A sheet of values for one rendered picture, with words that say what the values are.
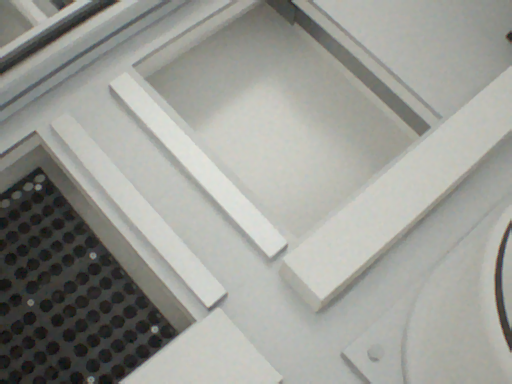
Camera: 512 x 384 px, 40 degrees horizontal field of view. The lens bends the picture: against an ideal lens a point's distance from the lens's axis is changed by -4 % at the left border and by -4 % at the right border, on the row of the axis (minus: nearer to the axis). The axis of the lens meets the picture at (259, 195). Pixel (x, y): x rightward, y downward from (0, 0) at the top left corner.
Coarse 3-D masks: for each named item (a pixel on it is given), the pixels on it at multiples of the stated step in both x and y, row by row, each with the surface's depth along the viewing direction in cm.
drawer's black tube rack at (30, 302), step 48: (48, 192) 74; (0, 240) 68; (48, 240) 68; (0, 288) 66; (48, 288) 66; (96, 288) 67; (0, 336) 64; (48, 336) 64; (96, 336) 68; (144, 336) 65
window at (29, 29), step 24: (0, 0) 59; (24, 0) 61; (48, 0) 63; (72, 0) 66; (96, 0) 68; (0, 24) 61; (24, 24) 63; (48, 24) 66; (0, 48) 63; (24, 48) 66
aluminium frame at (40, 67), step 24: (120, 0) 70; (144, 0) 70; (168, 0) 74; (72, 24) 68; (96, 24) 68; (120, 24) 70; (144, 24) 73; (48, 48) 67; (72, 48) 68; (96, 48) 71; (0, 72) 65; (24, 72) 66; (48, 72) 68; (72, 72) 71; (0, 96) 65; (24, 96) 68; (0, 120) 68
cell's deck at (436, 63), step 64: (192, 0) 76; (320, 0) 77; (384, 0) 78; (448, 0) 79; (128, 64) 72; (384, 64) 74; (448, 64) 75; (0, 128) 68; (128, 128) 69; (192, 192) 66; (256, 256) 64; (384, 256) 65; (192, 320) 63; (256, 320) 62; (320, 320) 62
